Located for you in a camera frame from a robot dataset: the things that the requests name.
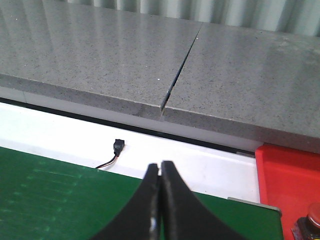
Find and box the black connector with wire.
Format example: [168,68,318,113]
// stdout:
[95,139,125,169]

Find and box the grey corrugated curtain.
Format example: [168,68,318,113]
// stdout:
[67,0,320,38]

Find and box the grey stone slab right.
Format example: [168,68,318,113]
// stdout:
[163,23,320,153]

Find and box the green conveyor belt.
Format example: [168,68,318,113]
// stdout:
[0,148,283,240]

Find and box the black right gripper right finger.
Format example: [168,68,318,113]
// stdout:
[160,161,245,240]

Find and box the grey stone slab left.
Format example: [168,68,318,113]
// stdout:
[0,0,201,120]

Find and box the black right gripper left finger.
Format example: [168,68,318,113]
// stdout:
[91,163,160,240]

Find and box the grey stone slab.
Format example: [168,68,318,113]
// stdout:
[0,0,201,120]
[163,23,320,153]

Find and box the red mushroom push button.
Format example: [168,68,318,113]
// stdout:
[291,202,320,240]

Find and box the red plastic tray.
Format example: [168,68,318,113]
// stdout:
[255,144,320,240]

